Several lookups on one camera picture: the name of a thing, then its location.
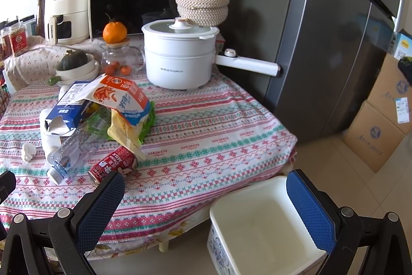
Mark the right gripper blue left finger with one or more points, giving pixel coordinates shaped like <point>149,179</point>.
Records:
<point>70,233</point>

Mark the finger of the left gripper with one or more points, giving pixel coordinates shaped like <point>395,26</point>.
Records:
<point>7,184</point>

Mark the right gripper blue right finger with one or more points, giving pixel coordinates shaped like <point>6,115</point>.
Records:
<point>340,232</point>

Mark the blue white carton box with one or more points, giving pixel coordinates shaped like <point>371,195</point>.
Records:
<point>67,113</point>

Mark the red drink can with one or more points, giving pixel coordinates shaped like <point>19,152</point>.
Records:
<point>120,160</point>

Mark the green snack bag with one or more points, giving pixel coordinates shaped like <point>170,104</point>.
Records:
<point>97,118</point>

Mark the yellow cream snack pouch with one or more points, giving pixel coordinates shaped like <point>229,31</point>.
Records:
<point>125,134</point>

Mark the white plastic trash bin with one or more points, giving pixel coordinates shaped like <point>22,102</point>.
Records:
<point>257,230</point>

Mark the lower cardboard box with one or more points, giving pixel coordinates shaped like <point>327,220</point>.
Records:
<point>372,137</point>

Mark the cardboard box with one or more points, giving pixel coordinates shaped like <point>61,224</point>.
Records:
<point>391,95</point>
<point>372,137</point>

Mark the floral cloth bundle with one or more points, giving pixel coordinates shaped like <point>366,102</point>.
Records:
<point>40,61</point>

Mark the white ceramic bowl stack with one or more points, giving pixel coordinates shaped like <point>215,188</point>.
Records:
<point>85,72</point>

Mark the dark green squash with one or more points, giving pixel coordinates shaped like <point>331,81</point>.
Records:
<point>72,59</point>

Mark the red labelled spice jar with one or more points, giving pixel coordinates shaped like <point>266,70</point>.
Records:
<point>18,39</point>

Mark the upper cardboard box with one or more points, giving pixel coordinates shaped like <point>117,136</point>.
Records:
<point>391,95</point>

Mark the patterned striped tablecloth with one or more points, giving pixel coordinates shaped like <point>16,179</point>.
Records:
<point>203,144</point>

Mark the glass teapot with tomatoes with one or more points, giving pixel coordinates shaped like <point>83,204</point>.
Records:
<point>122,59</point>

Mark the black cloth on box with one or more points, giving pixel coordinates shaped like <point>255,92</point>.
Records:
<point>405,66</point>

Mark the orange mandarin fruit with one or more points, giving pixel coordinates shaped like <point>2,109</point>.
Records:
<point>114,32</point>

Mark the cream air fryer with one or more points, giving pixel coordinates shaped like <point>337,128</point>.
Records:
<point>66,21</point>

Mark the white electric cooking pot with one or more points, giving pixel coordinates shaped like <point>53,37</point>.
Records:
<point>181,56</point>

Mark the grey refrigerator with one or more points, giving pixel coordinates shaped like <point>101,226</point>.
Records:
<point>329,53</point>

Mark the woven rope basket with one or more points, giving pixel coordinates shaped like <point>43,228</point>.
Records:
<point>203,13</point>

